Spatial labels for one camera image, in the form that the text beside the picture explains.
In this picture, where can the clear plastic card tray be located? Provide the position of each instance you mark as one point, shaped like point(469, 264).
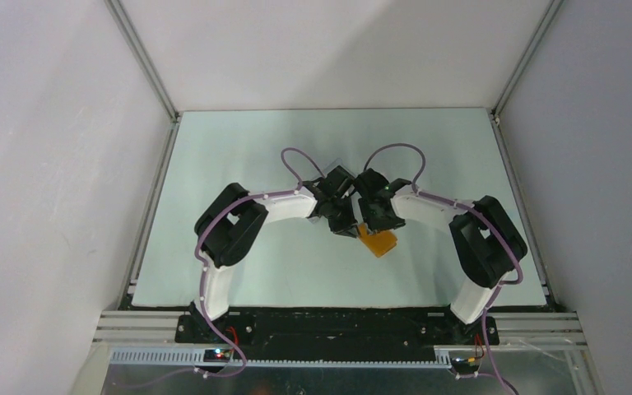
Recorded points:
point(333, 163)

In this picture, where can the aluminium frame rail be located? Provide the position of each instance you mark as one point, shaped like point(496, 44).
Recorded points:
point(129, 32)
point(496, 116)

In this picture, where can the left controller circuit board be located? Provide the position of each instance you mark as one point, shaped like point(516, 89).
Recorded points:
point(217, 356)

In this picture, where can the orange leather card holder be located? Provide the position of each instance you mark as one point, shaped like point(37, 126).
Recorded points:
point(379, 243)

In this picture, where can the left aluminium frame rail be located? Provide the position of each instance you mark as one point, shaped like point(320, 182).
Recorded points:
point(129, 32)

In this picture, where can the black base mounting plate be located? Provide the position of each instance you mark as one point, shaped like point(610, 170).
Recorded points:
point(336, 334)

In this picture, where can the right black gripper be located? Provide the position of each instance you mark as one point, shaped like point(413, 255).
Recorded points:
point(372, 224)

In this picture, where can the right aluminium frame rail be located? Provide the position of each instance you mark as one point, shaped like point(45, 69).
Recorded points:
point(496, 116)

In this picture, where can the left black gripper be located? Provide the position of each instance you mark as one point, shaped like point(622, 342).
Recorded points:
point(347, 225)

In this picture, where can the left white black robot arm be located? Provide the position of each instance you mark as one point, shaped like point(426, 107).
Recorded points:
point(228, 228)

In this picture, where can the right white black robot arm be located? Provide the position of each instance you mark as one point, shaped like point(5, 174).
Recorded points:
point(488, 244)

